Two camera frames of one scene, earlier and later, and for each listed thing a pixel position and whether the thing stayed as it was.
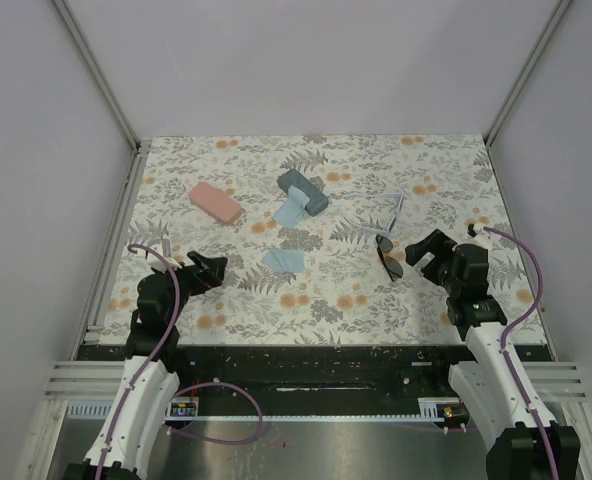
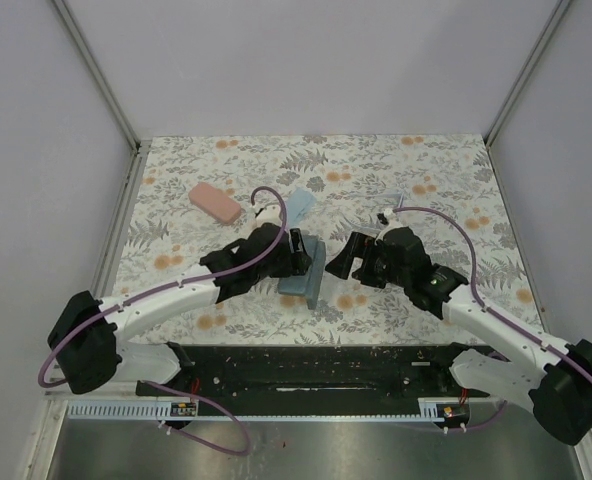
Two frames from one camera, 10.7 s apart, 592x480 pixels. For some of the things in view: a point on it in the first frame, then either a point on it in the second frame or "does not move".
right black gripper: (436, 243) -> (342, 264)
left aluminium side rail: (117, 241) does not move
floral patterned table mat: (314, 230) does not move
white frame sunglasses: (373, 211) does not move
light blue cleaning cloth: (292, 212) does not move
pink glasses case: (215, 203) does not move
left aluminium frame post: (97, 73) does not move
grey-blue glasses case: (317, 201) -> (311, 284)
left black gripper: (211, 278) -> (296, 262)
